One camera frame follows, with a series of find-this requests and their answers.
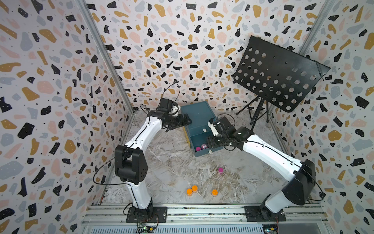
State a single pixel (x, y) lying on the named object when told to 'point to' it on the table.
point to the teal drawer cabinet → (199, 114)
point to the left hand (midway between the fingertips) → (187, 122)
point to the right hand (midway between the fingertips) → (209, 140)
